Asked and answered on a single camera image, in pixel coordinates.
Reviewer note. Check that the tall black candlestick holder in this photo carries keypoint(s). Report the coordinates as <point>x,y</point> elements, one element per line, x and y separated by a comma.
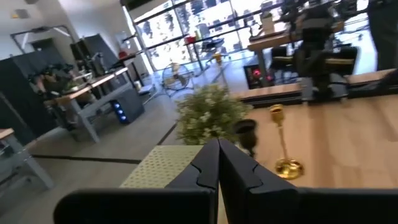
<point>245,132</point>

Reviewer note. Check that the short gold candlestick holder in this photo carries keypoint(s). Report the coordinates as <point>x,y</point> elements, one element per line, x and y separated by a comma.
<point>287,168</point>

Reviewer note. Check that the person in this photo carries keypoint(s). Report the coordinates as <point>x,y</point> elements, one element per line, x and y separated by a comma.
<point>385,37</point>

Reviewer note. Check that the computer tower blue lights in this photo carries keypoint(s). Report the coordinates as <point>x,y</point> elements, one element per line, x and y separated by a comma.
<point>132,105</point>

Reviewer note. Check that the potted green plant white flowers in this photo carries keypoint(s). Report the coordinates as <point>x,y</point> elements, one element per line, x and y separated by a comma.
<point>208,115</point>

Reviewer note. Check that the wooden desk black legs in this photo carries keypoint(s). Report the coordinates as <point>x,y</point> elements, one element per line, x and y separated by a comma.
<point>270,40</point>

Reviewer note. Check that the red container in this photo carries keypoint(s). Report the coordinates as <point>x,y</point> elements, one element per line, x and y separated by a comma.
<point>190,40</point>

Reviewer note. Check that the pale green perforated metal shelf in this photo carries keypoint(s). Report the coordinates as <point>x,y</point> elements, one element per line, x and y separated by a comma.
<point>158,168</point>

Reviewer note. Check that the black computer monitor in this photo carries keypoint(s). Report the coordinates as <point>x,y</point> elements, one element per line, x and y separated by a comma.
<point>93,49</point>

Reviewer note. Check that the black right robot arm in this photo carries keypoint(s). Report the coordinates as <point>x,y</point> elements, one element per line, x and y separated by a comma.
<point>314,34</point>

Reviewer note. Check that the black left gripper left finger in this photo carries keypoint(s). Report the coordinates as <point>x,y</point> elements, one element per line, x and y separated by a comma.
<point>186,205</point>

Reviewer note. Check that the white pot with plant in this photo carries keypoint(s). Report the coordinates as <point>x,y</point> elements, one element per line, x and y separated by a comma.
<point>267,23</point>

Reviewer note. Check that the black metal table frame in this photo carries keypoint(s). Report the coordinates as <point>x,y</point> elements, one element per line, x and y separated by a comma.
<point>273,101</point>

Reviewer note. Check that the wooden desk grey legs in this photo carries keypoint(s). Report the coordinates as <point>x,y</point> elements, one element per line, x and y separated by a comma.
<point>34,168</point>
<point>93,82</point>

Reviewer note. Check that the computer case red lights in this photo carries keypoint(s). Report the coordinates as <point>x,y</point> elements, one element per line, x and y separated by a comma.
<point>256,74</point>

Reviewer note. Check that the black room partition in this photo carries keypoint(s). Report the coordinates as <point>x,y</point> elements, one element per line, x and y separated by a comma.
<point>15,93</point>

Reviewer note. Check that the round floor fan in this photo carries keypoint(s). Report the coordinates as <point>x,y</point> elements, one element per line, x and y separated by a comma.
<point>177,76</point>

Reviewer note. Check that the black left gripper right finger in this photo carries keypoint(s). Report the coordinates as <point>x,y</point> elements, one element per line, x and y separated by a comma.
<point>264,205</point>

